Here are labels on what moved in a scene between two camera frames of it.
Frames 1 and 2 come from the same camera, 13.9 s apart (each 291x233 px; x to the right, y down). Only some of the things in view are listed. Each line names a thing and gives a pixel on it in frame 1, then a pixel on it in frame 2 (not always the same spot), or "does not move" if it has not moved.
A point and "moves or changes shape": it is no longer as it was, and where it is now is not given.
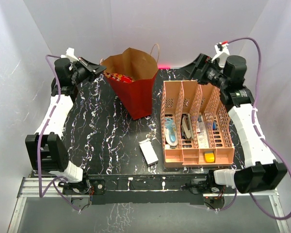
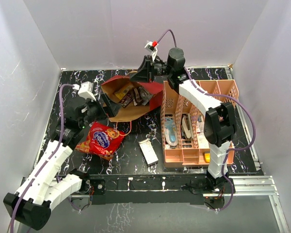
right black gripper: [190, 70] to [146, 73]
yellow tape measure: [209, 157] does not move
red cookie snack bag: [119, 77] to [101, 140]
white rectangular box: [148, 152] does not move
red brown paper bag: [131, 74] moves or changes shape
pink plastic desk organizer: [196, 129] does not move
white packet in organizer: [202, 137] does not move
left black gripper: [91, 69] to [111, 108]
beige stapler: [186, 125] does not move
